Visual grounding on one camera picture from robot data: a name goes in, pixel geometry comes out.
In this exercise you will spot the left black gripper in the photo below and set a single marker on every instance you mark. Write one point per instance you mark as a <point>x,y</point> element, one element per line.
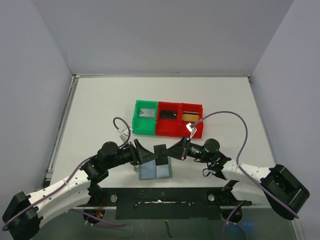
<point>139,155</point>

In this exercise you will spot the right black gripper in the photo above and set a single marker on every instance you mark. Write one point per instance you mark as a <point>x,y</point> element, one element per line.
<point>184,148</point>

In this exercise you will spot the green card holder wallet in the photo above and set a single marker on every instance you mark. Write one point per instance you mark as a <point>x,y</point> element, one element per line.
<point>151,171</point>

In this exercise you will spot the black card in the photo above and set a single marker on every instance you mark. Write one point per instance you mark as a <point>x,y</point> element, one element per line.
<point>161,158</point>
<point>168,115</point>

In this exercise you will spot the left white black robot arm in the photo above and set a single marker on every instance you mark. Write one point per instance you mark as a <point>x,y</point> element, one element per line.
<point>27,213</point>

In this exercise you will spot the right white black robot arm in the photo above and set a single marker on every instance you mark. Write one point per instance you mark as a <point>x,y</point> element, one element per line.
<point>275,186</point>

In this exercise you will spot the silver grey card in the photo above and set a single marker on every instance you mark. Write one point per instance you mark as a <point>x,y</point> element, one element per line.
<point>147,113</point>

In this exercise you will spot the green plastic bin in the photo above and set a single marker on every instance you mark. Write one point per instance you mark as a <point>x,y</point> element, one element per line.
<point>144,126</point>

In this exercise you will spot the middle red plastic bin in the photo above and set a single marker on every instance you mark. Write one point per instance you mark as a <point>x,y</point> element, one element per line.
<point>165,127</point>

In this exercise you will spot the red plastic bin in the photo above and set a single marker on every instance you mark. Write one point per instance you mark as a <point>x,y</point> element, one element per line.
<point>165,127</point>
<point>189,107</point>

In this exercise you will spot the right red plastic bin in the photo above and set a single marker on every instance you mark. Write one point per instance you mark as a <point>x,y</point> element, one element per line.
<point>189,107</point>

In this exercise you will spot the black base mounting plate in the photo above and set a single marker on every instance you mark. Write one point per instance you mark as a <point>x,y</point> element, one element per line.
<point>164,203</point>

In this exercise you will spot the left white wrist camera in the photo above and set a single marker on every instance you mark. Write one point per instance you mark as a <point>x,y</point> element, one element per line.
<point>124,133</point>

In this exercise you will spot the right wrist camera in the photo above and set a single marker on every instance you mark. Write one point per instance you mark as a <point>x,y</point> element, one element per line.
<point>191,127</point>

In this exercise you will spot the left aluminium side rail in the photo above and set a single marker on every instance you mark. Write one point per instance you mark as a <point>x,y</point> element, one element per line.
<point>62,125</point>

